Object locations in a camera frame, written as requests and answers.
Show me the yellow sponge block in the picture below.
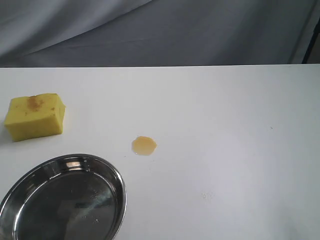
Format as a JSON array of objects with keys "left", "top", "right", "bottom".
[{"left": 4, "top": 93, "right": 66, "bottom": 142}]

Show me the orange liquid spill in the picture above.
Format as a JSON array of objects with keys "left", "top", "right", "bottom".
[{"left": 131, "top": 136, "right": 157, "bottom": 156}]

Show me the round stainless steel tray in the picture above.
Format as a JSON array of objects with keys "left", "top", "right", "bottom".
[{"left": 0, "top": 154, "right": 127, "bottom": 240}]

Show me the grey fabric backdrop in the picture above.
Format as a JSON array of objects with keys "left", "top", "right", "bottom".
[{"left": 0, "top": 0, "right": 320, "bottom": 68}]

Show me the black stand pole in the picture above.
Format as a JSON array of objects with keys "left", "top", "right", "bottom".
[{"left": 301, "top": 0, "right": 320, "bottom": 65}]

